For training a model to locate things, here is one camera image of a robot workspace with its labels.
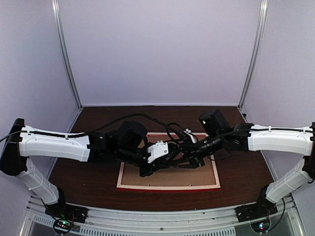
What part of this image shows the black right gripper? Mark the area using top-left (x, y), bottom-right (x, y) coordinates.
top-left (168, 132), bottom-right (224, 169)

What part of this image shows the red picture frame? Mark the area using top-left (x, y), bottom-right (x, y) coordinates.
top-left (115, 131), bottom-right (221, 193)

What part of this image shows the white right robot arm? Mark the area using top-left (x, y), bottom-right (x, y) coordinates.
top-left (181, 109), bottom-right (315, 217)

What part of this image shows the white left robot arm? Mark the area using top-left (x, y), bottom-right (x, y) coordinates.
top-left (0, 118), bottom-right (179, 218)

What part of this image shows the right controller board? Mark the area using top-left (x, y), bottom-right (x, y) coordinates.
top-left (250, 220), bottom-right (271, 234)

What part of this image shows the controller board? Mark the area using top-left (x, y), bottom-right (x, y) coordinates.
top-left (53, 219), bottom-right (73, 235)
top-left (250, 220), bottom-right (271, 234)

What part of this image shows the left controller board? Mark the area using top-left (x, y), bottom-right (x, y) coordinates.
top-left (53, 219), bottom-right (73, 235)

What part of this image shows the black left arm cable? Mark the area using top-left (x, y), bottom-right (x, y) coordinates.
top-left (0, 112), bottom-right (188, 148)

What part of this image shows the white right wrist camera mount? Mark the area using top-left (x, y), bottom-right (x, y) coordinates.
top-left (184, 128), bottom-right (198, 144)

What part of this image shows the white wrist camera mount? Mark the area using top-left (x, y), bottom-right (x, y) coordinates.
top-left (147, 140), bottom-right (169, 164)
top-left (184, 128), bottom-right (198, 144)

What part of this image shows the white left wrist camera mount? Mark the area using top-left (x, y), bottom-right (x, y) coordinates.
top-left (147, 140), bottom-right (169, 164)

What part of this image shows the aluminium front rail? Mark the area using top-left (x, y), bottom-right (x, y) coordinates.
top-left (18, 195), bottom-right (306, 236)

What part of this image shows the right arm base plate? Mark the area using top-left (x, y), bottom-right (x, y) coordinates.
top-left (235, 203), bottom-right (278, 222)

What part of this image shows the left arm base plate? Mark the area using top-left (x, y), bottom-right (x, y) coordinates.
top-left (45, 204), bottom-right (88, 223)

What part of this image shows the right aluminium corner post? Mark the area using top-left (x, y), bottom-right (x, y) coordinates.
top-left (238, 0), bottom-right (269, 110)

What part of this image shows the aluminium corner post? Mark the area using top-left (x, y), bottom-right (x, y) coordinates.
top-left (51, 0), bottom-right (83, 110)
top-left (238, 0), bottom-right (269, 110)

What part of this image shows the left aluminium corner post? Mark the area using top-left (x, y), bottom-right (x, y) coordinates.
top-left (51, 0), bottom-right (83, 110)

